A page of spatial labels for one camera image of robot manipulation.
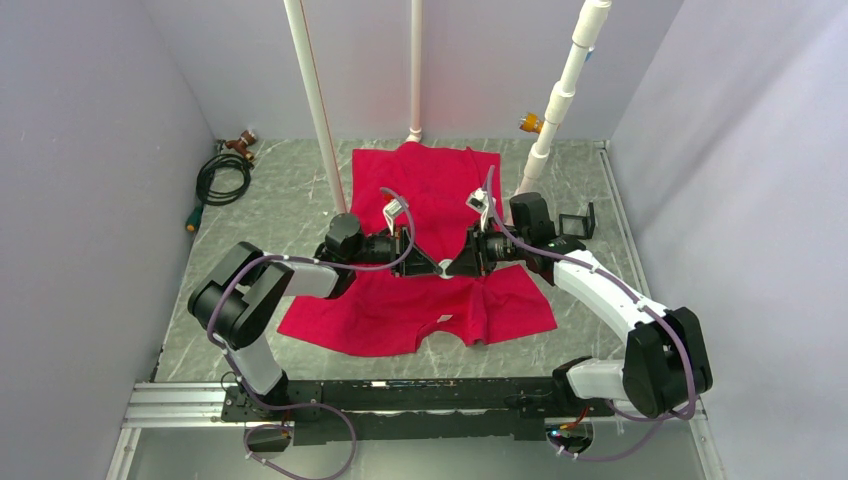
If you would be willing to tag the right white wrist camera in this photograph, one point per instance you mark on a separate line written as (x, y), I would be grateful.
(480, 202)

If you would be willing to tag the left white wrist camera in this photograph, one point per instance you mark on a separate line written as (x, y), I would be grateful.
(391, 212)

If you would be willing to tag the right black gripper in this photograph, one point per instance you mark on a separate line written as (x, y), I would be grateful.
(474, 259)

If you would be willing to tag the middle white PVC pole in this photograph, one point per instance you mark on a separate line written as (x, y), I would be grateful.
(416, 40)

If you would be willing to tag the red t-shirt garment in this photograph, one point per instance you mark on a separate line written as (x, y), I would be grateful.
(383, 315)

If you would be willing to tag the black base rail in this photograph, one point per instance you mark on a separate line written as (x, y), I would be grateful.
(323, 411)

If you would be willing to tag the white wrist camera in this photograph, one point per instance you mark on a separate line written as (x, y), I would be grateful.
(480, 202)
(391, 212)

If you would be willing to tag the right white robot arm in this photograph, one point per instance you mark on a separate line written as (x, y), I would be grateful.
(665, 366)

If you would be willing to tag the brown clamp tool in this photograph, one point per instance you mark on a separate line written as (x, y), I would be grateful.
(242, 145)

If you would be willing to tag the orange yellow knob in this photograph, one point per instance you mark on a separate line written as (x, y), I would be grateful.
(531, 123)

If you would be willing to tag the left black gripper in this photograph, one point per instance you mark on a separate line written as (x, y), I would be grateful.
(414, 265)

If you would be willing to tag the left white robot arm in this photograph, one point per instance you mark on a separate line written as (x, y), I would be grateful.
(236, 300)

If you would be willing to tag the right white jointed PVC pole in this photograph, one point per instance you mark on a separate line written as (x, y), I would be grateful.
(591, 18)

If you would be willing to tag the left white PVC pole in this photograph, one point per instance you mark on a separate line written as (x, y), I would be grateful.
(299, 30)

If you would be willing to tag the small black bracket stand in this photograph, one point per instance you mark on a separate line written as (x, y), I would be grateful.
(578, 226)

